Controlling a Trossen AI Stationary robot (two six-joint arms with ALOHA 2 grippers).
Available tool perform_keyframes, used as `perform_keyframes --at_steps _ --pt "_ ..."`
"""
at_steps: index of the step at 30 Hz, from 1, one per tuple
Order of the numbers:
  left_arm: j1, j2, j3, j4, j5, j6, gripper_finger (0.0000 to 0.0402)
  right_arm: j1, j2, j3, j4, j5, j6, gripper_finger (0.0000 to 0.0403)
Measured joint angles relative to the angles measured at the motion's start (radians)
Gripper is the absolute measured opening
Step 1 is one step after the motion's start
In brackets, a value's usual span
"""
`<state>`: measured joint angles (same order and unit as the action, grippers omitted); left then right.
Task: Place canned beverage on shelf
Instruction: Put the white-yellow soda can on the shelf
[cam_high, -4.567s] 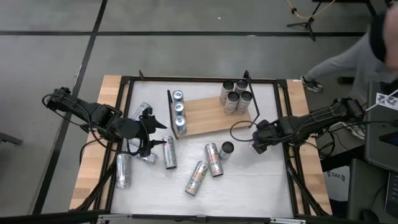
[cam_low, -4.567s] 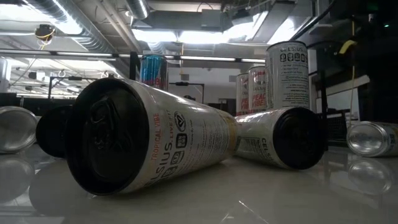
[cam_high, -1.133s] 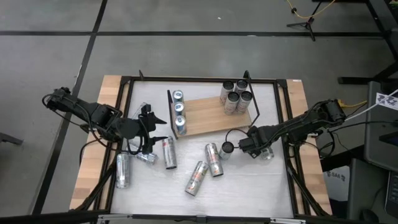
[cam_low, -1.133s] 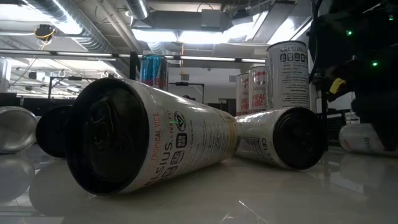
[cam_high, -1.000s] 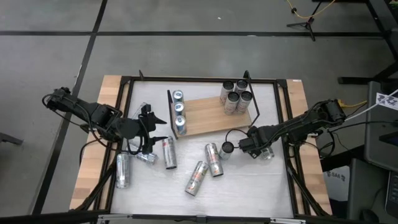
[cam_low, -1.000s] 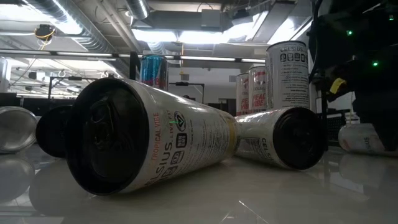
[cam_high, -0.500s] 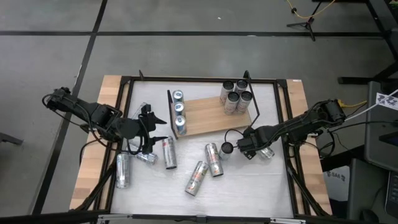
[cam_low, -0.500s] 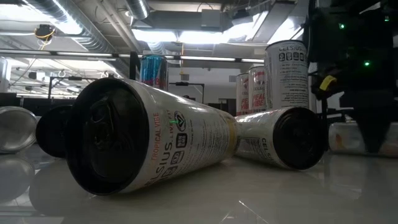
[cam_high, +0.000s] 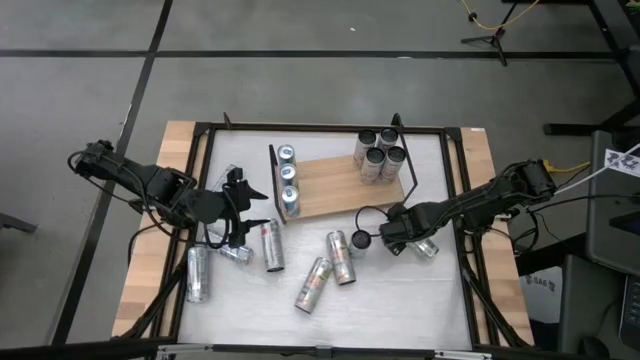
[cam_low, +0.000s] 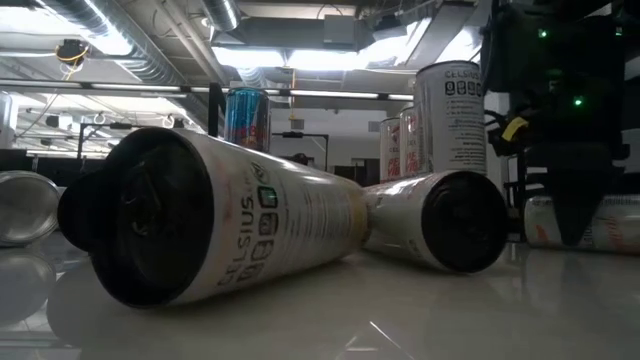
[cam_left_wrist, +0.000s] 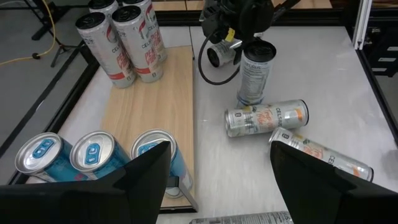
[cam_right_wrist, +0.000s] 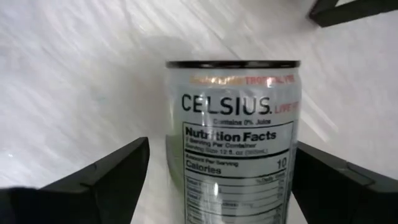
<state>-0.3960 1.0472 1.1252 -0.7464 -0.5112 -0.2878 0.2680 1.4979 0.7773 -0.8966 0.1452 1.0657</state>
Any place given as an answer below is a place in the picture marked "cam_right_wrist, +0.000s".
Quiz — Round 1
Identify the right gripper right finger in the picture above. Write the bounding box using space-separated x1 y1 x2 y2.
291 141 398 224

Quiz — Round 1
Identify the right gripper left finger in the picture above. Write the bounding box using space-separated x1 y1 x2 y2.
0 136 151 224

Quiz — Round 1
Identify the Celsius Tropical Vibe can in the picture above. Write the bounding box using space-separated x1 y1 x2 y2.
164 60 302 224

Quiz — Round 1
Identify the white glossy table sheet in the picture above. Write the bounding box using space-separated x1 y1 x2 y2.
0 0 398 224

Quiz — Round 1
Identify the black metal table frame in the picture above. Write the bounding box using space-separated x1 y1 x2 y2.
307 0 398 28

